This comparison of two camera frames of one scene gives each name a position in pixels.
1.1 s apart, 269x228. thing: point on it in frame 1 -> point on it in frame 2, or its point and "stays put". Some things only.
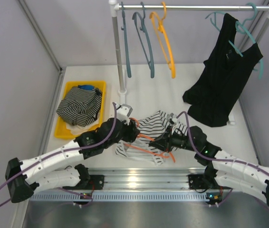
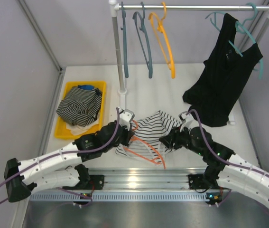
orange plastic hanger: [164, 154] -> [158, 161]
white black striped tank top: [152, 129] stays put
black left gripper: [133, 131] stays put
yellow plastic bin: [61, 130] stays put
